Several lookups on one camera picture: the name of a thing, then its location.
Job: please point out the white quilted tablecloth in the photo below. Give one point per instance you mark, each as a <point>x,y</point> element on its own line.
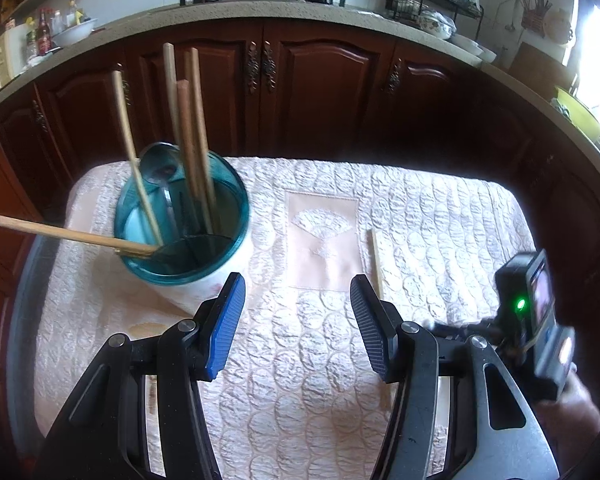
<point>305,360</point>

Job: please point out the floral lidded casserole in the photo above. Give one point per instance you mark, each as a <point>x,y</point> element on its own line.
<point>437,25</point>

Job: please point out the white basin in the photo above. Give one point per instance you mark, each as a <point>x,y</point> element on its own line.
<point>75,32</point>

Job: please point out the red sauce bottle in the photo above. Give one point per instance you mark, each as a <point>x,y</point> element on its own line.
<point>43,40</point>

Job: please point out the brown wooden chopstick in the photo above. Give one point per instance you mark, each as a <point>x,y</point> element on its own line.
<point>187,135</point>

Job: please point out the grey speckled kitchen countertop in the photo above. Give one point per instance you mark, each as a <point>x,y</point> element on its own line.
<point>280,10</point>

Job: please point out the wooden cutting board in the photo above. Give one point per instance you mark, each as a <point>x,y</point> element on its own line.
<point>540,67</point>

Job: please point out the cream white appliance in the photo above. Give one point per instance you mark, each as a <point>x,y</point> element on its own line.
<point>0,65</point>

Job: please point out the round pale straw mat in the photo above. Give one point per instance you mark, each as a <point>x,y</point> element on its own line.
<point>561,25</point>

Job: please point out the clear glass bottle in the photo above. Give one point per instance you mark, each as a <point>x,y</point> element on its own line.
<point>73,10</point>

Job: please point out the person's right hand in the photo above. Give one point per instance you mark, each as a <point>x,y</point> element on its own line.
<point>582,400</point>

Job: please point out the floral utensil holder teal rim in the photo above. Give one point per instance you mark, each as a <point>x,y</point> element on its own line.
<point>190,290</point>

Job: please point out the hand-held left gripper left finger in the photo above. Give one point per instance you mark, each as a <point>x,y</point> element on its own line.
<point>225,330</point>

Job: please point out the dark wooden cabinet door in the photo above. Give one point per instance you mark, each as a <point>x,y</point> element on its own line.
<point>230,95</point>
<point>430,105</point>
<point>90,120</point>
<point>15,150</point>
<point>325,90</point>

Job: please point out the long pale bamboo chopstick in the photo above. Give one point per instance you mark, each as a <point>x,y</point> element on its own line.
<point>55,232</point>
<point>199,110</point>
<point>376,265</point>
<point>170,90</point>
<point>135,160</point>

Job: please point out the stack of white bowls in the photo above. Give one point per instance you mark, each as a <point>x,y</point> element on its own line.
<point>472,47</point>

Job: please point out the metal spoon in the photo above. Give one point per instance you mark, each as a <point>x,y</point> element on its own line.
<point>157,167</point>

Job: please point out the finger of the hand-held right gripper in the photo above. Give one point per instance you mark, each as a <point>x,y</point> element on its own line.
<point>452,334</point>

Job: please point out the wall utensil basket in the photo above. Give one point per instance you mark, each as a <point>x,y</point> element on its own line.
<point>535,17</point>

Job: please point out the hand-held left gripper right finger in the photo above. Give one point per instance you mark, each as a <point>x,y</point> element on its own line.
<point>370,330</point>

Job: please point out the green basin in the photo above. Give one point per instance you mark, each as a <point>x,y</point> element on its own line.
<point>580,112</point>

